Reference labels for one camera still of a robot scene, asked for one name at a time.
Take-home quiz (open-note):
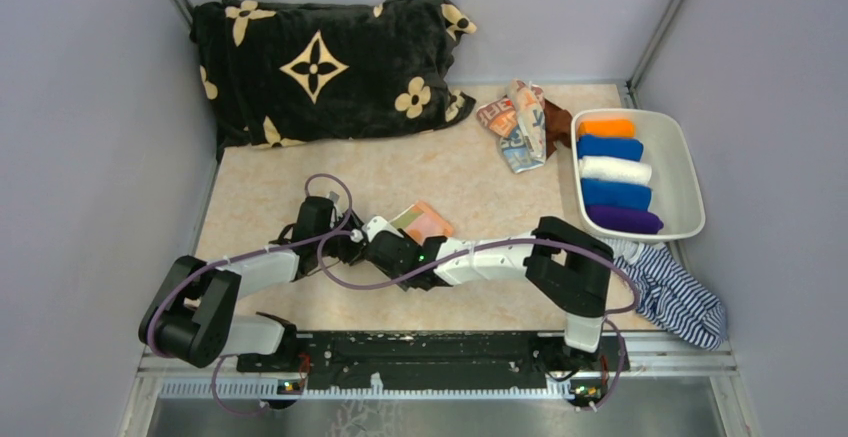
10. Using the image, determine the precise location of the orange polka dot towel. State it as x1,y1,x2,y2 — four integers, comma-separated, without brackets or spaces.
390,201,454,245

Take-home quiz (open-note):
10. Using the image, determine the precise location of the orange blue patterned towel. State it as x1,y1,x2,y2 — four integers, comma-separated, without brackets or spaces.
475,80,547,174

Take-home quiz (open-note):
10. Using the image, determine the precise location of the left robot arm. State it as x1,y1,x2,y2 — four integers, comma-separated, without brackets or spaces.
138,196,367,371

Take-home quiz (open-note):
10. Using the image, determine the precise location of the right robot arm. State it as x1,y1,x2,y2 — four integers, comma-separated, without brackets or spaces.
362,216,613,369

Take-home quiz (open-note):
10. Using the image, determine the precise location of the black pillow with beige flowers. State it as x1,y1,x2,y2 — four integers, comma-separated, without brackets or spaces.
190,0,476,149

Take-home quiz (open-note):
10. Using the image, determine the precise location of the blue rolled towel lower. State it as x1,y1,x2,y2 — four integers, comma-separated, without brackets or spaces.
580,179,652,211

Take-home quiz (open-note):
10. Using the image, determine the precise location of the blue rolled towel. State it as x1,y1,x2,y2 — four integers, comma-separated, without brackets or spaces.
576,134,644,162
580,179,652,211

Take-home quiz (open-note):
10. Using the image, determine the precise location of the brown towel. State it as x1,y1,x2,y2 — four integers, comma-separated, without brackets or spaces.
544,100,572,158

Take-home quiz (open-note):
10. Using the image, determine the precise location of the white rolled towel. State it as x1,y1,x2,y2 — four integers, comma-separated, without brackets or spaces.
578,156,653,186

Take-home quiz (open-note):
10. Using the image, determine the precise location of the blue rolled towel upper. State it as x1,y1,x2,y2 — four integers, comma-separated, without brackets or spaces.
576,134,644,162

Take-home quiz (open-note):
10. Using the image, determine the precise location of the purple rolled towel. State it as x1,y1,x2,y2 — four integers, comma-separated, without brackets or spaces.
586,205,664,235

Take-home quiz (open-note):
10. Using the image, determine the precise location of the orange rolled towel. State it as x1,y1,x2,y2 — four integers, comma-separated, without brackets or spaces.
577,119,636,139

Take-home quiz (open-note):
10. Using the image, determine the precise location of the blue white striped towel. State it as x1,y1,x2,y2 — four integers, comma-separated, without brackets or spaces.
602,238,728,350

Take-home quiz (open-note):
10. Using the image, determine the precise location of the white plastic bin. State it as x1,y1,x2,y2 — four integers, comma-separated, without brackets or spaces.
571,108,706,243

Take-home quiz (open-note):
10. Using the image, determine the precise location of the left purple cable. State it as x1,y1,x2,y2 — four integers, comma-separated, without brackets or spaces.
145,173,356,419

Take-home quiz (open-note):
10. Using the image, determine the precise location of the purple cable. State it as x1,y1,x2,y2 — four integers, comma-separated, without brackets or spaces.
316,231,641,413
145,173,356,419

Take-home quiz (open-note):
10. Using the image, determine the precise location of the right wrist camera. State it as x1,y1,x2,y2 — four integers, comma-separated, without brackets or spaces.
361,216,403,242

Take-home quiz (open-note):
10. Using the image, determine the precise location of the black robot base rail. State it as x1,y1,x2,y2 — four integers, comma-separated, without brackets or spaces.
236,331,630,408

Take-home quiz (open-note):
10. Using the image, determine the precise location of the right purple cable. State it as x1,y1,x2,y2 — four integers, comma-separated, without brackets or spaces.
316,231,641,413

